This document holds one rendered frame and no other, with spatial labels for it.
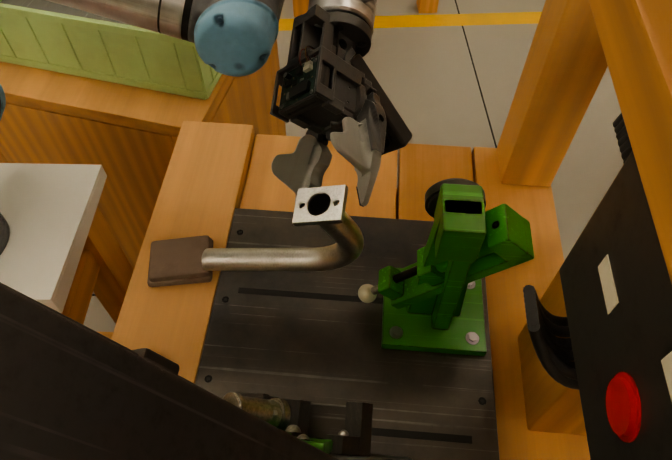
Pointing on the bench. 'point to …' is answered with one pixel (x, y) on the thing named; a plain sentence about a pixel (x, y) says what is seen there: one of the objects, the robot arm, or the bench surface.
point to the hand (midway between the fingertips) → (336, 208)
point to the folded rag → (178, 261)
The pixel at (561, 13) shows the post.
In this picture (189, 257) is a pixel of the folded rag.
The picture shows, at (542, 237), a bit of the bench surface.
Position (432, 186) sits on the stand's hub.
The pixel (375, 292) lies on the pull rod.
